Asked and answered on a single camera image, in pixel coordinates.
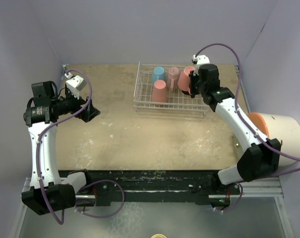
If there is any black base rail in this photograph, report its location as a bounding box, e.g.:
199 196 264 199
59 169 241 206

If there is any blue cup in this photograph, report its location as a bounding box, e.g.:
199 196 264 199
151 66 166 86

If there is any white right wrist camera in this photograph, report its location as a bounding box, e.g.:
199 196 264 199
191 55 210 66

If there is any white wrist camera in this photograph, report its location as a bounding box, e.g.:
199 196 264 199
65 75 87 94
191 55 210 66

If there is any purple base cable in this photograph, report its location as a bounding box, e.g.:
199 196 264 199
74 179 125 219
213 182 243 214

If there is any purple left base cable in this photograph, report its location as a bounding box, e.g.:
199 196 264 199
74 179 125 219

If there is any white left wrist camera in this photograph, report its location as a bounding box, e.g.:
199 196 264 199
65 75 87 94

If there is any light pink mug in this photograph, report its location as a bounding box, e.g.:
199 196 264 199
166 66 180 92

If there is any salmon pink cup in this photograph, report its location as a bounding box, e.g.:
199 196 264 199
151 80 168 106

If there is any white wire dish rack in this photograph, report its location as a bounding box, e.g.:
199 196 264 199
133 62 209 114

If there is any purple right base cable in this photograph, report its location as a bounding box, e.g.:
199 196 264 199
213 182 243 214

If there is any cream cylinder with orange lid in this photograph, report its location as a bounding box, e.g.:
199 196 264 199
247 112 300 158

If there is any yellow round object at bottom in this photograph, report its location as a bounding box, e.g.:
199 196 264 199
151 234 167 238

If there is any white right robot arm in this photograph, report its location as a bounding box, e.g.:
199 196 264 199
189 63 281 194

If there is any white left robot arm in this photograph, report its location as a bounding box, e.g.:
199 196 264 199
21 76 100 215

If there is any salmon pink mug with handle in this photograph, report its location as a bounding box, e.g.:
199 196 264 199
178 66 195 95

